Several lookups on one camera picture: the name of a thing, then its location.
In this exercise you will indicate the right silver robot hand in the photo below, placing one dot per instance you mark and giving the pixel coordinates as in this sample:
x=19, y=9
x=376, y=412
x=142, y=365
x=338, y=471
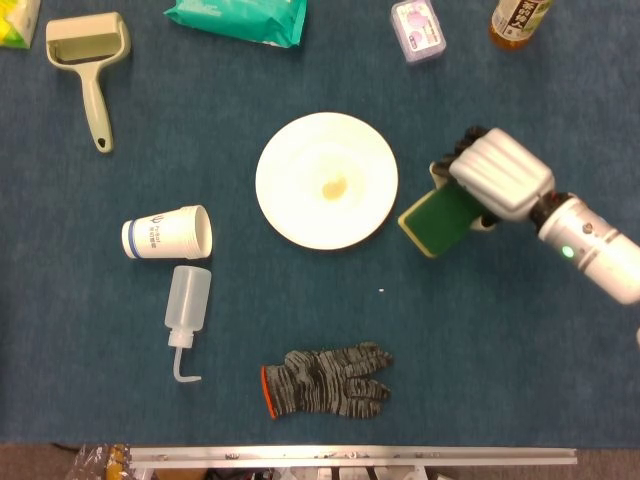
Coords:
x=505, y=172

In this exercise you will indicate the green yellow sponge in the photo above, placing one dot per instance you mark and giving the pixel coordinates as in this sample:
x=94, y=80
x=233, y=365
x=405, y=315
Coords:
x=440, y=222

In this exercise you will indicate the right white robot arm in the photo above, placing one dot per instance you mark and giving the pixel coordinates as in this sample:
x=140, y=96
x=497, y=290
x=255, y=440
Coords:
x=590, y=250

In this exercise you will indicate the white round plate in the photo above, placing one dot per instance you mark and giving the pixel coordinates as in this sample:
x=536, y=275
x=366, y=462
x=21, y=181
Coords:
x=327, y=180

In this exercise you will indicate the tea bottle green label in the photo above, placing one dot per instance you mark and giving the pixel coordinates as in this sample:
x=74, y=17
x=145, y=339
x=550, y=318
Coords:
x=517, y=25

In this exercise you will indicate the blue-green table cloth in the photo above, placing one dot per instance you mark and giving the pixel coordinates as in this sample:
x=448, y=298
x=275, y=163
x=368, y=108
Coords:
x=500, y=350

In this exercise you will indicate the grey black knit glove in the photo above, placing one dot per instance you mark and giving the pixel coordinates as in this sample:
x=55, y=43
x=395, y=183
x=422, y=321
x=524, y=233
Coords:
x=327, y=382

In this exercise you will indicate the teal plastic package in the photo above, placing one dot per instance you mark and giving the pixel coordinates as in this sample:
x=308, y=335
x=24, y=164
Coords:
x=240, y=20

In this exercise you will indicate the translucent plastic wash bottle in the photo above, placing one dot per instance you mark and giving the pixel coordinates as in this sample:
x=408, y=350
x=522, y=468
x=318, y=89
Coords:
x=187, y=305

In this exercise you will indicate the lying white paper cup stack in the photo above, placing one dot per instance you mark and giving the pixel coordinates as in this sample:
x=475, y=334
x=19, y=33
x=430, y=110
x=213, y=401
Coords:
x=165, y=234

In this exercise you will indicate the pale green lint roller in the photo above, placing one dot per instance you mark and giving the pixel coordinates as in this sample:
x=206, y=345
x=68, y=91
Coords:
x=95, y=95

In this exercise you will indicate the crinkled clear plastic bag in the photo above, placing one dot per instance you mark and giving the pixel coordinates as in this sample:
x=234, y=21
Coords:
x=95, y=462

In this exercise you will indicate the yellow tissue pack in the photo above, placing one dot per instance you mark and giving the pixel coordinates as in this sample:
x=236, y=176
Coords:
x=15, y=22

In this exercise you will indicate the aluminium frame rail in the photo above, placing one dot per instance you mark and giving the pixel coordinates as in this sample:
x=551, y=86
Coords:
x=350, y=455

